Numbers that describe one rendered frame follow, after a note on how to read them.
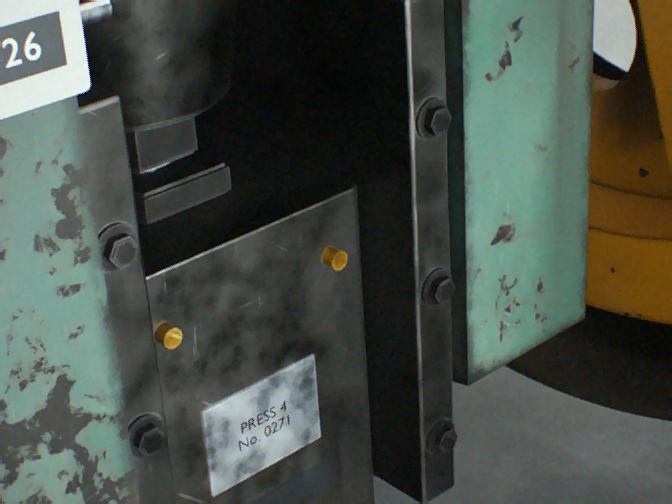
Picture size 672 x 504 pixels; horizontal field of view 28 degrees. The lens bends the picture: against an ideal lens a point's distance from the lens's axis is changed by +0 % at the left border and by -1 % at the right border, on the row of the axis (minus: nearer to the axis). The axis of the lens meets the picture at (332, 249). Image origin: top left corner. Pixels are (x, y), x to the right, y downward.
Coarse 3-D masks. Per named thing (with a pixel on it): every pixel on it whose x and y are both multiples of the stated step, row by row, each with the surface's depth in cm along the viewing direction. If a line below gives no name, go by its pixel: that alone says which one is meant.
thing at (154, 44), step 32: (128, 0) 58; (160, 0) 58; (192, 0) 59; (224, 0) 61; (96, 32) 59; (128, 32) 59; (160, 32) 59; (192, 32) 60; (224, 32) 62; (96, 64) 59; (128, 64) 60; (160, 64) 60; (192, 64) 61; (224, 64) 63; (128, 96) 61; (160, 96) 61; (192, 96) 62; (128, 128) 61; (160, 128) 64; (192, 128) 66; (160, 160) 65
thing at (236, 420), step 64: (192, 192) 65; (256, 192) 67; (320, 192) 66; (192, 256) 61; (256, 256) 63; (320, 256) 66; (192, 320) 62; (256, 320) 65; (320, 320) 68; (192, 384) 63; (256, 384) 66; (320, 384) 69; (192, 448) 65; (256, 448) 67; (320, 448) 71
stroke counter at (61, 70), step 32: (0, 0) 41; (32, 0) 42; (64, 0) 43; (96, 0) 46; (0, 32) 41; (32, 32) 42; (64, 32) 43; (0, 64) 42; (32, 64) 42; (64, 64) 43; (0, 96) 42; (32, 96) 43; (64, 96) 44
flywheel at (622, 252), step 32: (640, 0) 86; (640, 32) 87; (640, 64) 88; (608, 96) 91; (640, 96) 89; (608, 128) 92; (640, 128) 90; (608, 160) 93; (640, 160) 91; (608, 192) 93; (640, 192) 92; (608, 224) 91; (640, 224) 90; (608, 256) 91; (640, 256) 89; (608, 288) 92; (640, 288) 90
